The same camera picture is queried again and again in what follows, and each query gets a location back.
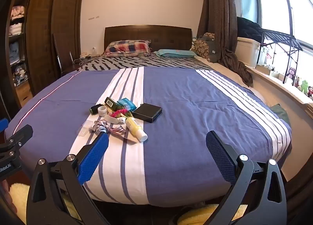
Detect brown curtain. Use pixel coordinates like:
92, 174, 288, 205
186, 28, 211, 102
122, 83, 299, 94
197, 0, 253, 86

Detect window sill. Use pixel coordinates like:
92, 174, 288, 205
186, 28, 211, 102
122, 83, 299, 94
245, 65, 313, 108

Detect dark wooden wardrobe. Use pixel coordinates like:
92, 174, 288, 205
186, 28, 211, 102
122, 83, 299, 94
5, 0, 85, 108

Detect teal plastic packet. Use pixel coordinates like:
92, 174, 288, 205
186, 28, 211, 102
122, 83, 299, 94
117, 97, 136, 112

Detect dark chair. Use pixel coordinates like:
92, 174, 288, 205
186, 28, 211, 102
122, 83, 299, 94
52, 32, 82, 76

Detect blue white striped bedsheet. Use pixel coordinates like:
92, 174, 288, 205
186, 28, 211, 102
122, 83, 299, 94
5, 66, 292, 208

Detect charger cable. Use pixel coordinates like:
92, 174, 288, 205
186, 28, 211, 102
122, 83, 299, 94
70, 52, 99, 66

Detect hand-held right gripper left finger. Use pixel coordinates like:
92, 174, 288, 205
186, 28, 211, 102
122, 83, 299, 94
26, 132, 110, 225

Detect dark wooden headboard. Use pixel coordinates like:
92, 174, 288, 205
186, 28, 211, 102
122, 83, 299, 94
104, 25, 192, 52

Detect teal pillow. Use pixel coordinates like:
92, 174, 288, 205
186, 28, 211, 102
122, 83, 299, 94
154, 49, 198, 58

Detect black jacket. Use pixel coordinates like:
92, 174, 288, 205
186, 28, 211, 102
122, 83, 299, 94
237, 17, 267, 43

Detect small black bottle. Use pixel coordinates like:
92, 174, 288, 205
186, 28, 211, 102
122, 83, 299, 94
90, 104, 103, 115

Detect green cloth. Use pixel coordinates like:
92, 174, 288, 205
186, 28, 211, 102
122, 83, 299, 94
270, 104, 292, 126

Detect yellow lotion bottle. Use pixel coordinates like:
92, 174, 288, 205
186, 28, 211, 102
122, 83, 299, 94
125, 117, 148, 142

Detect black metal rack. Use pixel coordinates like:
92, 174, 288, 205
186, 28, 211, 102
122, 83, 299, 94
257, 28, 305, 84

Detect plaid pillow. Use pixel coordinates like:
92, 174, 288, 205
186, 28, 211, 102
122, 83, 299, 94
103, 40, 152, 57

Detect white tube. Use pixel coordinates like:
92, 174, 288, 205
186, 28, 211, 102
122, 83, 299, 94
104, 115, 128, 125

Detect white storage box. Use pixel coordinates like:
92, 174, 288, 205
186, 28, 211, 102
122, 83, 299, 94
235, 37, 262, 68

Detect black box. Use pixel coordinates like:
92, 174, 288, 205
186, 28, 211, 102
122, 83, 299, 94
132, 103, 163, 123

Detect plaid fabric ribbon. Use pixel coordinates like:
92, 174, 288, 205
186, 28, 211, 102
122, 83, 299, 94
88, 121, 126, 136

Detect grey black striped blanket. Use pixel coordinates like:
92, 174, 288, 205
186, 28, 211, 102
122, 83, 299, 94
78, 53, 216, 71

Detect dark green bottle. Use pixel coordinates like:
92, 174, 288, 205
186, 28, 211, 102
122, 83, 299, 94
105, 97, 120, 109

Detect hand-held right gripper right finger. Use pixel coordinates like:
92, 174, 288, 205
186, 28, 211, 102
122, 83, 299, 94
206, 130, 287, 225

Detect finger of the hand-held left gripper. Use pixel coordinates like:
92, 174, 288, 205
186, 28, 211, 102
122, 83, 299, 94
0, 118, 10, 133
0, 124, 33, 157

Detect patterned grey backpack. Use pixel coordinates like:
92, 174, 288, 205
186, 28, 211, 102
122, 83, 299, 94
191, 33, 222, 63

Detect clear plastic packaging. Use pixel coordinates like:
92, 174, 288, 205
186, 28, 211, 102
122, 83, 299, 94
77, 121, 94, 138

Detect pink folded clothes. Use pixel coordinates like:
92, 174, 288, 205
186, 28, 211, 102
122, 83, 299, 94
11, 6, 25, 18

